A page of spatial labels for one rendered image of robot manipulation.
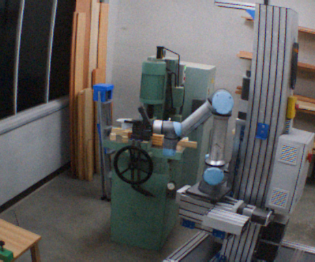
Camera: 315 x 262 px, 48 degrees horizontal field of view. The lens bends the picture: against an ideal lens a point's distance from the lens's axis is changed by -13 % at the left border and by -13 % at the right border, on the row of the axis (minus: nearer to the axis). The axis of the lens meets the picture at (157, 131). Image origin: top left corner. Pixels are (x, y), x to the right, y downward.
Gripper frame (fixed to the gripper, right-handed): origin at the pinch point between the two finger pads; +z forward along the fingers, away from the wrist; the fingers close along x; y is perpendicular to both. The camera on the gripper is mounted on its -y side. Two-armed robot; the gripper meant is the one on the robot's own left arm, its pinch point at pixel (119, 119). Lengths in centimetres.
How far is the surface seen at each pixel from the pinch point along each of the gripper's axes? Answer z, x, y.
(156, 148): -16, 62, 27
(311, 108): -182, 220, -6
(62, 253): 51, 38, 119
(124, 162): 7, 66, 41
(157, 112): -12, 84, 4
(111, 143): 18, 66, 28
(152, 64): -8, 63, -33
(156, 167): -18, 62, 41
